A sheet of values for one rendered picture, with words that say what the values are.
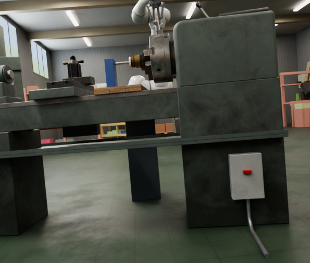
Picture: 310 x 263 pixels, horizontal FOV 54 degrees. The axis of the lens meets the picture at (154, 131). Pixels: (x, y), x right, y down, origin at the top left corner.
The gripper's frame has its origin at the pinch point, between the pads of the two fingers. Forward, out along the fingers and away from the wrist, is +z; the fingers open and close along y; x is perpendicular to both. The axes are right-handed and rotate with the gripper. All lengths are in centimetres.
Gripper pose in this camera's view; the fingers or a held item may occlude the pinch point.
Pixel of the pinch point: (157, 25)
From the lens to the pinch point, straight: 217.9
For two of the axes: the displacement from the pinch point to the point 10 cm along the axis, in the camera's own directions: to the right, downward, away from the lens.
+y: -9.7, 0.6, 2.2
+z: 0.9, 9.9, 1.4
